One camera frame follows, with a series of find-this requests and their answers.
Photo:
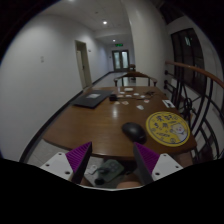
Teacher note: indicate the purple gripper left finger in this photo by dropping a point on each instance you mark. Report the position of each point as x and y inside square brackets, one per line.
[71, 165]

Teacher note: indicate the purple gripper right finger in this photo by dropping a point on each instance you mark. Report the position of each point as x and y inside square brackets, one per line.
[153, 166]

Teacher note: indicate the black computer mouse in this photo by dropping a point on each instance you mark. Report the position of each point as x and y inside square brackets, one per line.
[134, 132]

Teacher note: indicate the white card on table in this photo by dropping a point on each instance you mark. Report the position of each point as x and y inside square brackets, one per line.
[140, 107]

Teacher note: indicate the white booklet at table edge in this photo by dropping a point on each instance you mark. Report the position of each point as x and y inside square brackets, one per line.
[168, 103]

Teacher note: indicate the black laptop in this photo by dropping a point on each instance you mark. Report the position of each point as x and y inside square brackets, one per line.
[92, 99]

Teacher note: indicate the small black box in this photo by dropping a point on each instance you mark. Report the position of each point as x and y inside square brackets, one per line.
[113, 97]

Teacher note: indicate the wooden stair railing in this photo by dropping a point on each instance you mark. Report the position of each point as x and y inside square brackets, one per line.
[199, 97]

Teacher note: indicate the wooden chair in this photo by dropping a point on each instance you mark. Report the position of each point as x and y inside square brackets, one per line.
[135, 74]

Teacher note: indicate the double glass door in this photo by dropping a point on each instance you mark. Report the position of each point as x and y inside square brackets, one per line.
[120, 60]

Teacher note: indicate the side door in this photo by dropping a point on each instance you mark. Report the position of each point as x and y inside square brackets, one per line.
[83, 64]

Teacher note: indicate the green exit sign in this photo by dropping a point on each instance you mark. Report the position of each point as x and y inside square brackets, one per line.
[119, 45]

